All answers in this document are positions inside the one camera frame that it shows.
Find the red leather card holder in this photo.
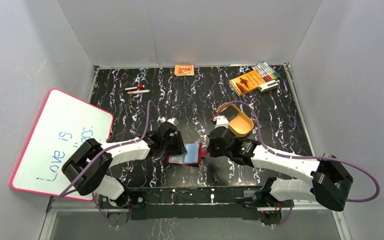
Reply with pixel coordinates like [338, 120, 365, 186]
[167, 142, 209, 167]

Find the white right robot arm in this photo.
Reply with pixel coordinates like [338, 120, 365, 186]
[207, 126, 354, 212]

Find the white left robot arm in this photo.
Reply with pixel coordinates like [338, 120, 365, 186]
[59, 128, 188, 208]

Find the black card in tray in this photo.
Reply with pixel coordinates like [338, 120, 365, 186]
[220, 105, 238, 122]

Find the yellow oval tray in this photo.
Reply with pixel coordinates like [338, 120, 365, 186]
[217, 103, 254, 137]

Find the orange white marker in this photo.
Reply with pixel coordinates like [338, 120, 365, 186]
[127, 89, 151, 95]

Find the red capped marker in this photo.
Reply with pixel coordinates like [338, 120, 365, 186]
[124, 84, 145, 91]

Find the orange book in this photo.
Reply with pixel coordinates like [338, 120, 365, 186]
[228, 70, 266, 96]

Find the small orange notepad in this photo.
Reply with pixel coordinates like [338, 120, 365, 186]
[174, 64, 195, 77]

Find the white whiteboard eraser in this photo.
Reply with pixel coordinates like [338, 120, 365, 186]
[258, 80, 279, 93]

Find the pack of coloured markers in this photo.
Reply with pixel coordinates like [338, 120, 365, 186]
[252, 61, 280, 82]

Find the pink framed whiteboard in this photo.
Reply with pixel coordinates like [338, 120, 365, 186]
[10, 88, 114, 196]

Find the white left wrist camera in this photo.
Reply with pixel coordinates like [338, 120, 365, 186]
[157, 117, 179, 133]

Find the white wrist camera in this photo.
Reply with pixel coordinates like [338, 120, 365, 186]
[157, 117, 179, 133]
[211, 115, 229, 129]

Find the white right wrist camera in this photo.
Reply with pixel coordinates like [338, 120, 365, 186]
[211, 115, 229, 129]

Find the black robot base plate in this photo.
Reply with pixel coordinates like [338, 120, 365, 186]
[98, 186, 292, 226]

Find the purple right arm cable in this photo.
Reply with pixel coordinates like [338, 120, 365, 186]
[213, 100, 381, 228]

